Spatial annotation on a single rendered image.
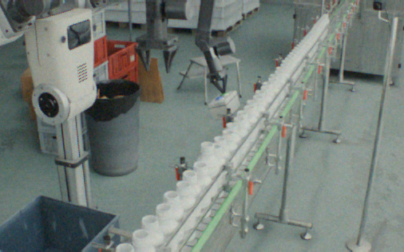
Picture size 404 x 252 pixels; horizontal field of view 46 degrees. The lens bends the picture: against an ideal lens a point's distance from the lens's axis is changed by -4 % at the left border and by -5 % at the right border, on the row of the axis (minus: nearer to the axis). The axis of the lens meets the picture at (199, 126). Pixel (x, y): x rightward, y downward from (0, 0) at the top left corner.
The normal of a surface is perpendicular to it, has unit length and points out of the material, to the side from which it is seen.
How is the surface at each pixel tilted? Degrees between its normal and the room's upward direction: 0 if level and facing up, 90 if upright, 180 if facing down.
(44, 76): 101
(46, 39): 90
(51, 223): 90
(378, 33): 90
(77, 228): 90
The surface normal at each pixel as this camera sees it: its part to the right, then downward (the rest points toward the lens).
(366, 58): -0.36, 0.36
